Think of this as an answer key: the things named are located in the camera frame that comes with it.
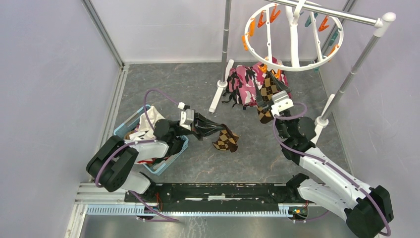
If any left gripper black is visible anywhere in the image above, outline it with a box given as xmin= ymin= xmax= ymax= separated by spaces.
xmin=173 ymin=110 xmax=225 ymax=141

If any brown argyle sock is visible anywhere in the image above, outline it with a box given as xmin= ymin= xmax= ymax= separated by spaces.
xmin=212 ymin=124 xmax=239 ymax=153
xmin=256 ymin=70 xmax=289 ymax=124

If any red white striped sock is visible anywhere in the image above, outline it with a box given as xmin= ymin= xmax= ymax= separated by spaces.
xmin=136 ymin=158 xmax=165 ymax=165

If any white round clip hanger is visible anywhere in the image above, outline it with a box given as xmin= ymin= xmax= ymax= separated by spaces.
xmin=244 ymin=0 xmax=344 ymax=71

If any metal clothes rack frame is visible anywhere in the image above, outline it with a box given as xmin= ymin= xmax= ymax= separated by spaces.
xmin=209 ymin=0 xmax=398 ymax=154

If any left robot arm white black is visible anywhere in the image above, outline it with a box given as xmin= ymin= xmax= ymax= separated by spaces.
xmin=86 ymin=109 xmax=226 ymax=202

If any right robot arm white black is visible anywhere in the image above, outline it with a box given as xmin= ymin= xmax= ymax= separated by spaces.
xmin=255 ymin=72 xmax=394 ymax=238

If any orange clip front holding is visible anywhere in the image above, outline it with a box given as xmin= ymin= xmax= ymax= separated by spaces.
xmin=274 ymin=69 xmax=282 ymax=80

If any orange clip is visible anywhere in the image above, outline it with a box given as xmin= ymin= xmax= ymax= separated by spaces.
xmin=241 ymin=33 xmax=249 ymax=51
xmin=258 ymin=63 xmax=267 ymax=73

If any orange clip far left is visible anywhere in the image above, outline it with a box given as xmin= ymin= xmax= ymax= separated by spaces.
xmin=241 ymin=33 xmax=249 ymax=51

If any orange clip right rim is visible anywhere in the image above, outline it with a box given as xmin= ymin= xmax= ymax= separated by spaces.
xmin=328 ymin=44 xmax=340 ymax=57

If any teal clip right rim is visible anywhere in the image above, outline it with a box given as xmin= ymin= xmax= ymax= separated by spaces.
xmin=328 ymin=28 xmax=341 ymax=46

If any pink camouflage garment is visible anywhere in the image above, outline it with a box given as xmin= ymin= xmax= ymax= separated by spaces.
xmin=222 ymin=62 xmax=288 ymax=109

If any light blue laundry basket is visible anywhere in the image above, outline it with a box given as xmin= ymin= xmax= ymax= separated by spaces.
xmin=113 ymin=107 xmax=189 ymax=176

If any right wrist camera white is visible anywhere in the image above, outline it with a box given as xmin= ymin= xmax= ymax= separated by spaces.
xmin=270 ymin=91 xmax=294 ymax=116

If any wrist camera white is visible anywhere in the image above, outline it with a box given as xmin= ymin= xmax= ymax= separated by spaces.
xmin=177 ymin=102 xmax=195 ymax=130
xmin=270 ymin=91 xmax=294 ymax=116

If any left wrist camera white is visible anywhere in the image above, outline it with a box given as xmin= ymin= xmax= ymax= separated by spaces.
xmin=177 ymin=102 xmax=195 ymax=130

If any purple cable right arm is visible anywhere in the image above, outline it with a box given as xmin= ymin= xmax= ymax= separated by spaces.
xmin=272 ymin=102 xmax=392 ymax=237

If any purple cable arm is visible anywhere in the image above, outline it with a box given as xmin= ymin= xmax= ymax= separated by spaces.
xmin=94 ymin=89 xmax=184 ymax=223
xmin=272 ymin=102 xmax=392 ymax=237

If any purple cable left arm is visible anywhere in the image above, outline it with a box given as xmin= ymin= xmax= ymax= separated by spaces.
xmin=94 ymin=89 xmax=184 ymax=223

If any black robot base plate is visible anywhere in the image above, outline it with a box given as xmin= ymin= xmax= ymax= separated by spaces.
xmin=139 ymin=182 xmax=308 ymax=212

